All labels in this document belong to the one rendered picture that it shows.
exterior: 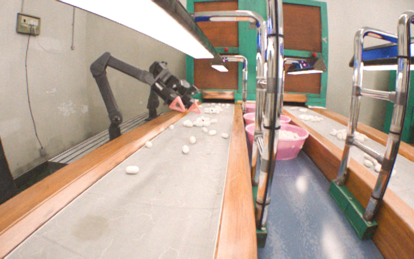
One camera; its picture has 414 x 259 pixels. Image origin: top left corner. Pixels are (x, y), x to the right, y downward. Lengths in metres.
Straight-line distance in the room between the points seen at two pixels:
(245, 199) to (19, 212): 0.42
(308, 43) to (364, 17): 1.96
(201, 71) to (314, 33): 1.15
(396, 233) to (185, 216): 0.39
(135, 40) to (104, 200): 2.70
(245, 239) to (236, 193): 0.12
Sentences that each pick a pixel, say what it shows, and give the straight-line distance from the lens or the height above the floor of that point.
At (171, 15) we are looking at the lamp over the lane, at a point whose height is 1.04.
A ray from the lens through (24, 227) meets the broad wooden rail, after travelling 0.41.
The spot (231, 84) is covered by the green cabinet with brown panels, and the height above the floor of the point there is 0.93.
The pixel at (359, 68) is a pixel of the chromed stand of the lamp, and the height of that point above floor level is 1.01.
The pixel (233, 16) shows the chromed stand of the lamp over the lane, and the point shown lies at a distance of 0.44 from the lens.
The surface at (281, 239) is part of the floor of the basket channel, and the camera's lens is 0.42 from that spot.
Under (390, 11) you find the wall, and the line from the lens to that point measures 4.29.
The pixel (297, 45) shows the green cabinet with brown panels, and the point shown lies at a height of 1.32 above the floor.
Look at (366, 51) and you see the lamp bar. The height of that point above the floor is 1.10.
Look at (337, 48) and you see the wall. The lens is 3.26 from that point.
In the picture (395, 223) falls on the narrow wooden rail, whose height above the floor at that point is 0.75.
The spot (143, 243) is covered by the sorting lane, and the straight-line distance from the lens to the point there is 0.31.
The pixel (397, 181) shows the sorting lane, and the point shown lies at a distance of 0.64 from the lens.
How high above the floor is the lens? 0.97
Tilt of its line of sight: 15 degrees down
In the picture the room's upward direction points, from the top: straight up
